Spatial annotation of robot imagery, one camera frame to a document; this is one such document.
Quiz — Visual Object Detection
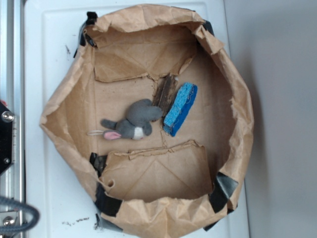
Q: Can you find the gray plush bunny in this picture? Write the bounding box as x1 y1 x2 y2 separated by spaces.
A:
87 99 163 140

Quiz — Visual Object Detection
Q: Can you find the blue sponge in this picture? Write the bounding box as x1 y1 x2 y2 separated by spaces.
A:
163 82 198 136

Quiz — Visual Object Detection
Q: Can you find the dark wooden block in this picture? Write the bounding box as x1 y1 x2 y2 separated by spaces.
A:
153 73 178 117

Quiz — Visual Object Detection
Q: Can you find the brown paper bag tray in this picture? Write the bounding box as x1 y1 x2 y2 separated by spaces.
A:
40 4 254 238

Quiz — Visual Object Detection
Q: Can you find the white plastic tray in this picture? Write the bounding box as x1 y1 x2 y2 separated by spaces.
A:
24 0 254 238

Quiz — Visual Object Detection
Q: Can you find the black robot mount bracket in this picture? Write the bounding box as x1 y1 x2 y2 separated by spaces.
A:
0 100 15 175

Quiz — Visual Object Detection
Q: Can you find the gray braided cable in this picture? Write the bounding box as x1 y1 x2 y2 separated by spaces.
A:
0 195 40 234

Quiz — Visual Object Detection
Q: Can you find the aluminum frame rail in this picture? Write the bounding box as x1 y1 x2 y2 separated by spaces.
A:
0 0 25 238

